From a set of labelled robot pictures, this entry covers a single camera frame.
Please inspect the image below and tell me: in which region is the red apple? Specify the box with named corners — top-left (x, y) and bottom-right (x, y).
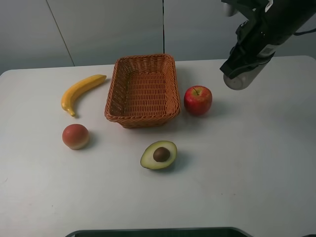
top-left (184, 85), bottom-right (213, 116)

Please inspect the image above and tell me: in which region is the halved avocado with pit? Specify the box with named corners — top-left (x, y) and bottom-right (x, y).
top-left (140, 141), bottom-right (177, 170)

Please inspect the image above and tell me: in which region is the orange peach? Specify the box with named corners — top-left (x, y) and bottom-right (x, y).
top-left (62, 124), bottom-right (90, 150)

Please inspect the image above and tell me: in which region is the black cable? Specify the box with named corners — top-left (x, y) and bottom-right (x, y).
top-left (293, 26), bottom-right (316, 36)

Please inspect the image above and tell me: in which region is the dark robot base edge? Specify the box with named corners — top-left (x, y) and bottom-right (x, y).
top-left (67, 227), bottom-right (250, 237)

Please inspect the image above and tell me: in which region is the grey translucent plastic cup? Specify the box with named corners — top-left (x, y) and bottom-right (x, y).
top-left (220, 60), bottom-right (270, 90)

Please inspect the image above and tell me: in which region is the brown wicker basket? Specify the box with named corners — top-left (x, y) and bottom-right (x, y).
top-left (104, 54), bottom-right (181, 128)

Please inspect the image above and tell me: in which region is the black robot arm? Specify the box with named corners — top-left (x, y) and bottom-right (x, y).
top-left (220, 0), bottom-right (316, 79)

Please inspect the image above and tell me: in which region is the yellow banana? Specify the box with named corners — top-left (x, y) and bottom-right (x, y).
top-left (61, 75), bottom-right (107, 117)

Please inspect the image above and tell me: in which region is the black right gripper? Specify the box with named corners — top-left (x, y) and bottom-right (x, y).
top-left (220, 7), bottom-right (294, 79)

